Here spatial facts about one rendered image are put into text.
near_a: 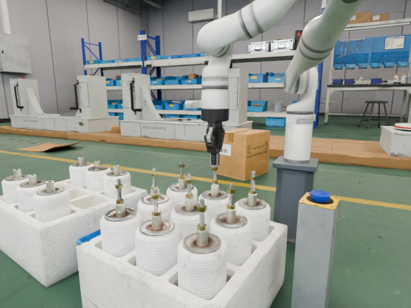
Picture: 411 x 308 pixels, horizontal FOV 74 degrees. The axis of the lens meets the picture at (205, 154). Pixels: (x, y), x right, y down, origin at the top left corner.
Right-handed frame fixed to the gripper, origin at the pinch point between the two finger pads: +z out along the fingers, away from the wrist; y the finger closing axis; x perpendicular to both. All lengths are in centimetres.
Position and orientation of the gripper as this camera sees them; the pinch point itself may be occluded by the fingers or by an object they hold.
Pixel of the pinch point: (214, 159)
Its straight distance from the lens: 76.1
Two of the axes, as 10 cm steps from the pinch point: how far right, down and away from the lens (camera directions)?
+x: -9.5, -0.6, 3.1
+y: 3.1, -2.0, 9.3
